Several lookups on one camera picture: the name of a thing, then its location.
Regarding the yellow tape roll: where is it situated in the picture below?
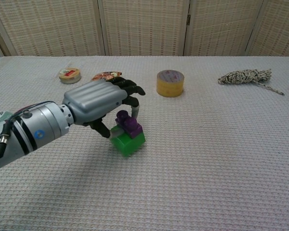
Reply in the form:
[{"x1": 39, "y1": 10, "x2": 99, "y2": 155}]
[{"x1": 156, "y1": 69, "x2": 185, "y2": 98}]

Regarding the green toy brick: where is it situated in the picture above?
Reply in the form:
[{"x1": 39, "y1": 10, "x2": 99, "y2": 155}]
[{"x1": 110, "y1": 124, "x2": 146, "y2": 157}]

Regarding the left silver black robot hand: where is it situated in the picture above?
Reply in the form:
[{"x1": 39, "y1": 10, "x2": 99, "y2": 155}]
[{"x1": 62, "y1": 76, "x2": 146, "y2": 139}]

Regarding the green orange snack bag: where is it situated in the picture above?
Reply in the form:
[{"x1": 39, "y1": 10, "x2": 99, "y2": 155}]
[{"x1": 91, "y1": 70, "x2": 123, "y2": 82}]

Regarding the purple toy brick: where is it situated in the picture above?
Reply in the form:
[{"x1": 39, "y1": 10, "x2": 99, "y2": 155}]
[{"x1": 115, "y1": 110, "x2": 144, "y2": 139}]

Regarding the round wooden box red label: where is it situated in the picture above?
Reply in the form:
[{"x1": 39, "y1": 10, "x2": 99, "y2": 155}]
[{"x1": 58, "y1": 67, "x2": 82, "y2": 84}]

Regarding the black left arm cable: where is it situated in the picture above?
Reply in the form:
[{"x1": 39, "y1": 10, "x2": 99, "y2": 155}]
[{"x1": 0, "y1": 113, "x2": 20, "y2": 169}]

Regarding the speckled rope bundle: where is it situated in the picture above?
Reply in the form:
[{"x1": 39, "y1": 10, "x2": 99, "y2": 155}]
[{"x1": 218, "y1": 68, "x2": 285, "y2": 96}]

